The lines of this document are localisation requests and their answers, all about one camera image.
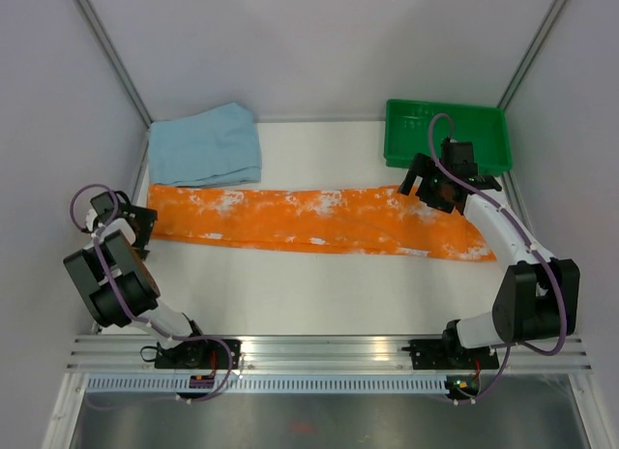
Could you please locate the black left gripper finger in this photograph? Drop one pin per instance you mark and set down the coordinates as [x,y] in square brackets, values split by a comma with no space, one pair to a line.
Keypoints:
[141,253]
[141,219]

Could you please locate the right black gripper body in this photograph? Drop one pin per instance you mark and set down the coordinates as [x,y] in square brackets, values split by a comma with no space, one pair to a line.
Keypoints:
[434,179]

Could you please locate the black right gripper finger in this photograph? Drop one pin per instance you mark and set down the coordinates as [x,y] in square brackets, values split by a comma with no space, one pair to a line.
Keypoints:
[420,168]
[437,202]

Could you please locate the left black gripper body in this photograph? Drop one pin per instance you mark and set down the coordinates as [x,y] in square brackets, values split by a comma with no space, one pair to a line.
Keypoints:
[145,222]

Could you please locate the orange tie-dye trousers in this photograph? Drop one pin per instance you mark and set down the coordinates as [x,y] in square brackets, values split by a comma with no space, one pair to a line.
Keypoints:
[350,221]

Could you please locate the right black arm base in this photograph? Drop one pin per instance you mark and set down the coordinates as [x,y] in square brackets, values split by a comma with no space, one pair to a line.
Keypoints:
[447,353]

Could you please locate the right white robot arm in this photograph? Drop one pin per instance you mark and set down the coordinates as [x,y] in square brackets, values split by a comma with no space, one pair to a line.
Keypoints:
[536,303]

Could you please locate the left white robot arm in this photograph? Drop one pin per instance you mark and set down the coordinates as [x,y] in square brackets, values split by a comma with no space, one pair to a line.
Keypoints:
[113,282]

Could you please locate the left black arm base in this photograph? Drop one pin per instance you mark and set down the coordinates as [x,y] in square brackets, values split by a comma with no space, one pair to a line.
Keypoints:
[209,354]

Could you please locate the light blue folded trousers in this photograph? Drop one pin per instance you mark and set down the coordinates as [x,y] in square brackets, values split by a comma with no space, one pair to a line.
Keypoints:
[216,148]

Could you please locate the green plastic tray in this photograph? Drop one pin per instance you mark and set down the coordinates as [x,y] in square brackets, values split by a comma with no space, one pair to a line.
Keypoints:
[406,126]

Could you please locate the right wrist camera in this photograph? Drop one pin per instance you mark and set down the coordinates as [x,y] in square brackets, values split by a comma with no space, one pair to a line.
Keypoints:
[458,158]

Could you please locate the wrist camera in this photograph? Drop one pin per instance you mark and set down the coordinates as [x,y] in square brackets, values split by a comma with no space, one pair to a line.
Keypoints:
[458,158]
[104,204]

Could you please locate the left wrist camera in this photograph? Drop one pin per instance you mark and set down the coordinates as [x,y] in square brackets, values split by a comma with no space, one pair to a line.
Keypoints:
[104,204]

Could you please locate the aluminium mounting rail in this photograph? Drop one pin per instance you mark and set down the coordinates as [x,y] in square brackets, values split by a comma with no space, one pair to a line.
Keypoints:
[315,355]

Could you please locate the white slotted cable duct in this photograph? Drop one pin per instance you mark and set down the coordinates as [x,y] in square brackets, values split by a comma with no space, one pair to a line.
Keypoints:
[271,384]

